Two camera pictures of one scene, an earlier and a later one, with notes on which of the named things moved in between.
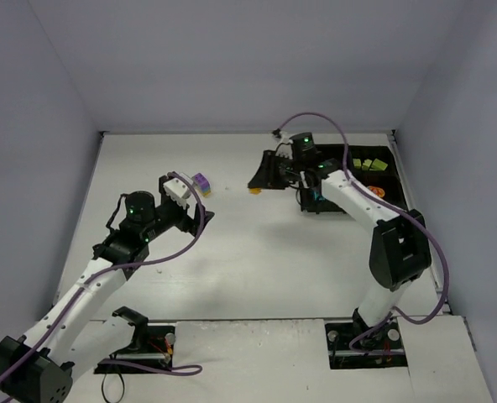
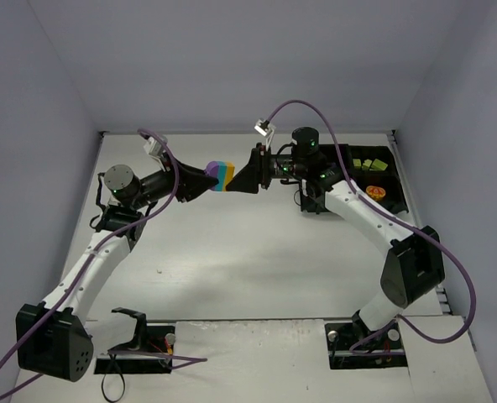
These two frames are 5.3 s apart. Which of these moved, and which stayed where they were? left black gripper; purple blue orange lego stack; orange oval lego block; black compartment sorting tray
Moved: left black gripper; purple blue orange lego stack
Stayed: orange oval lego block; black compartment sorting tray
